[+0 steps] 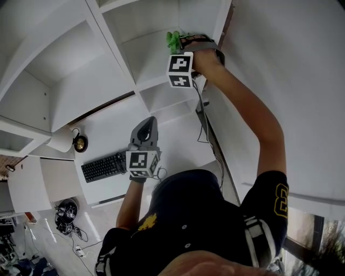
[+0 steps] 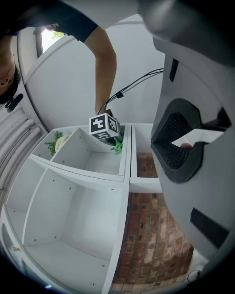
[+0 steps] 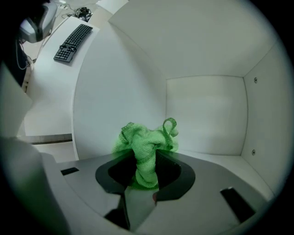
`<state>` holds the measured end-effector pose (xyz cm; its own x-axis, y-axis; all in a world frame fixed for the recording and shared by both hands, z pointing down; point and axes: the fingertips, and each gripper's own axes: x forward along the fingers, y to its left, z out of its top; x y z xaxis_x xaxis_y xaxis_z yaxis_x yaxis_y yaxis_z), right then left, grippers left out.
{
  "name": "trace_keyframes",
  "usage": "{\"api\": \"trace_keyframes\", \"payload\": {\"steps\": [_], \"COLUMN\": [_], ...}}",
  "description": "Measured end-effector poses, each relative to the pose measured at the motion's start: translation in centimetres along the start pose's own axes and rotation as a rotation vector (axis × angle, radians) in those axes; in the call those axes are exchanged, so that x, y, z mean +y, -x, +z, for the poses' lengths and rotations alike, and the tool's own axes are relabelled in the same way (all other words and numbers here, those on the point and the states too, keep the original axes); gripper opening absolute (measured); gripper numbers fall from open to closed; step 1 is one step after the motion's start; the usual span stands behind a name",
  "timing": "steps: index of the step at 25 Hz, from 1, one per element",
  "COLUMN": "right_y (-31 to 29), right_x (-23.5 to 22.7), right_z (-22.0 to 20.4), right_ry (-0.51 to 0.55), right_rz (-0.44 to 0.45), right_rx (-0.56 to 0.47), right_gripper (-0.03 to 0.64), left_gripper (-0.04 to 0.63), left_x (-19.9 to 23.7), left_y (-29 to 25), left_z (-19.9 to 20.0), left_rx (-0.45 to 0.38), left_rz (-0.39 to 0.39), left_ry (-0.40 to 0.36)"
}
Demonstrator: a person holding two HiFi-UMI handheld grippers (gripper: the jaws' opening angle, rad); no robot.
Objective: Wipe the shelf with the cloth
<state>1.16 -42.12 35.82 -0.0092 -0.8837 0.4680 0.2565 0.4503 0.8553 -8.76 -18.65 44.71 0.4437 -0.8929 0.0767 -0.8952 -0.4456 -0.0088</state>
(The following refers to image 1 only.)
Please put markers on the window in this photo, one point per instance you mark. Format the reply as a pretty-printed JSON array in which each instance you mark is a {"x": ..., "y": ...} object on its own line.
[{"x": 304, "y": 229}]

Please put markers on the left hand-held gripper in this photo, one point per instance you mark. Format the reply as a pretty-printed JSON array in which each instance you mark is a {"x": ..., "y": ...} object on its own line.
[{"x": 140, "y": 161}]

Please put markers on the reddish brown box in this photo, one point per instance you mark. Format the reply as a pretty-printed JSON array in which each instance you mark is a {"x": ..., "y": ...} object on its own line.
[{"x": 30, "y": 218}]

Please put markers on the green cloth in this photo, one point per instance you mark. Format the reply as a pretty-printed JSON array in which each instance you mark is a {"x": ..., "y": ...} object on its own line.
[{"x": 175, "y": 41}]

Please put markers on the person's black shirt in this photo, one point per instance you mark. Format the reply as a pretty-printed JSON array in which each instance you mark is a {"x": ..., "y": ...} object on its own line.
[{"x": 194, "y": 215}]

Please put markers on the person's left forearm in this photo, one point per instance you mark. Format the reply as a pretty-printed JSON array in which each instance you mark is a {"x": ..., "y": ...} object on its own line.
[{"x": 130, "y": 205}]

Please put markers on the white desk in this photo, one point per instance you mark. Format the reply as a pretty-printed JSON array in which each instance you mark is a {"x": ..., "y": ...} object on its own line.
[{"x": 183, "y": 145}]

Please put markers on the white shade table lamp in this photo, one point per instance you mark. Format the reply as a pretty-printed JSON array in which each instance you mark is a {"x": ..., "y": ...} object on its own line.
[{"x": 60, "y": 141}]

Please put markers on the white cabinet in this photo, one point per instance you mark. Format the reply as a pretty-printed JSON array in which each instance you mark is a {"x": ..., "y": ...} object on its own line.
[{"x": 27, "y": 183}]

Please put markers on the person's left hand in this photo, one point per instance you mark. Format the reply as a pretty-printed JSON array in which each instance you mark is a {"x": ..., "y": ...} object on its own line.
[{"x": 138, "y": 180}]

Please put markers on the person's right forearm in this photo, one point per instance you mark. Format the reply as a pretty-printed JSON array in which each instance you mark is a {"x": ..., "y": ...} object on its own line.
[{"x": 248, "y": 107}]

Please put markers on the person's face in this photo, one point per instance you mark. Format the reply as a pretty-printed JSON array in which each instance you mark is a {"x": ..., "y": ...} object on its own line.
[{"x": 215, "y": 265}]

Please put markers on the white shelf unit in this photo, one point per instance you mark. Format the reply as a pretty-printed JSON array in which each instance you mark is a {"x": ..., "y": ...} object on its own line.
[{"x": 78, "y": 48}]

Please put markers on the black keyboard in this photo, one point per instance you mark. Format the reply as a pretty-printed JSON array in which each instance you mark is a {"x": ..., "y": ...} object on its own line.
[{"x": 103, "y": 167}]

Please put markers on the person's right hand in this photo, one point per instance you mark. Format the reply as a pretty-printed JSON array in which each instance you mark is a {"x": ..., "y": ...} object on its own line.
[{"x": 207, "y": 62}]

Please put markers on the small black object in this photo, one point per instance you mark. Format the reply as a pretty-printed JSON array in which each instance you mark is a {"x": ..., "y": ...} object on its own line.
[{"x": 10, "y": 168}]

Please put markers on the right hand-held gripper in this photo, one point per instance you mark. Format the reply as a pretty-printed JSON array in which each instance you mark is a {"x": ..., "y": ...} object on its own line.
[{"x": 180, "y": 70}]

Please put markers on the white power strip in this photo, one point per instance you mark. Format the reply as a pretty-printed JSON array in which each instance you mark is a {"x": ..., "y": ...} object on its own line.
[{"x": 80, "y": 251}]

